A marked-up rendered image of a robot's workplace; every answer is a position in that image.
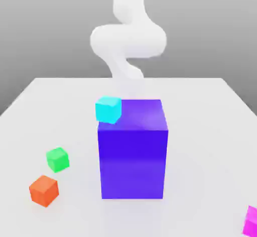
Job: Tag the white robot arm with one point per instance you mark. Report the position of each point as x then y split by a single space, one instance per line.
128 40

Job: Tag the large purple box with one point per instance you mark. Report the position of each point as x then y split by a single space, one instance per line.
132 160

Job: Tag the small magenta cube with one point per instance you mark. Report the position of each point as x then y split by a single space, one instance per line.
251 224

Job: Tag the small green cube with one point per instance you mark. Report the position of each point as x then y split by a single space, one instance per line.
57 160

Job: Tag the small cyan cube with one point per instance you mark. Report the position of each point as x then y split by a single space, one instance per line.
108 110

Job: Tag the small orange cube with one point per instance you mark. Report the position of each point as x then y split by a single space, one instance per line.
44 191

